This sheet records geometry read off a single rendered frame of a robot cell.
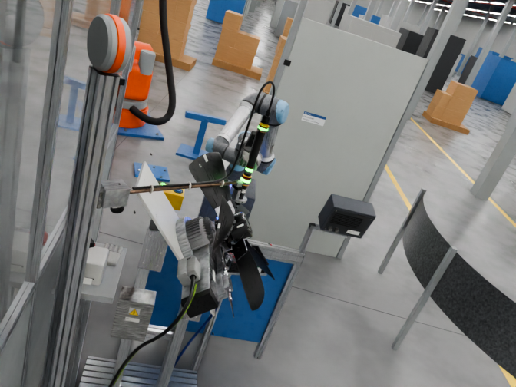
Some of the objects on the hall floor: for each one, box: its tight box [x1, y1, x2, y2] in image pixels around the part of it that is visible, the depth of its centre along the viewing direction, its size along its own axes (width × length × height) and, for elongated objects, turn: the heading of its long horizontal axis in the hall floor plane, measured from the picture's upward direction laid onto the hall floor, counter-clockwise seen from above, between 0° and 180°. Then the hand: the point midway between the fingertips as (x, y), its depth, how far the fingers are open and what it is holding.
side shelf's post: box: [65, 299, 91, 387], centre depth 217 cm, size 4×4×83 cm
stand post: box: [155, 303, 189, 387], centre depth 223 cm, size 4×9×91 cm, turn 154°
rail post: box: [254, 264, 300, 359], centre depth 284 cm, size 4×4×78 cm
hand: (253, 160), depth 192 cm, fingers closed on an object, 4 cm apart
